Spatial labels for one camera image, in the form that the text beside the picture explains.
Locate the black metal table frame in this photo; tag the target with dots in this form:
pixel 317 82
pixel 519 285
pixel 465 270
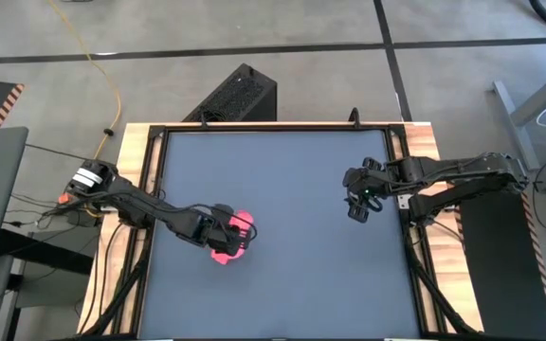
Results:
pixel 273 128

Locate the orange plug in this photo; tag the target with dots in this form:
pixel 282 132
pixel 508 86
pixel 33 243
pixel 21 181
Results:
pixel 64 198

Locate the black computer tower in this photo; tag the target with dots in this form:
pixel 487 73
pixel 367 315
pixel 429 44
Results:
pixel 240 95

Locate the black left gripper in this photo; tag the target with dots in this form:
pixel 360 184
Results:
pixel 223 232

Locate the blue-grey table mat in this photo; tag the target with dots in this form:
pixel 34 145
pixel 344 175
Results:
pixel 301 284

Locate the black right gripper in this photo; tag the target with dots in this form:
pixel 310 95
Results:
pixel 368 184

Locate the black crossbar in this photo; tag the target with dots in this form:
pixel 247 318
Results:
pixel 41 251

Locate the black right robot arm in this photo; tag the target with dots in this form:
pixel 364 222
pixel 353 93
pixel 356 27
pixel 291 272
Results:
pixel 462 182

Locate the grey desk leg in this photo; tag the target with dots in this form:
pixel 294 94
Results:
pixel 519 132

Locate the pink terry towel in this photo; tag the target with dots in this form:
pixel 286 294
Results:
pixel 242 219

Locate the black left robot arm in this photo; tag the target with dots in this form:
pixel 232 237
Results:
pixel 135 201

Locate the black clamp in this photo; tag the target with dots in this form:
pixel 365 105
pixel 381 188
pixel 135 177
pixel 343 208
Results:
pixel 203 119
pixel 354 117

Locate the wooden table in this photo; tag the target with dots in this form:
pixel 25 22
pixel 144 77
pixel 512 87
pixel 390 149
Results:
pixel 131 147

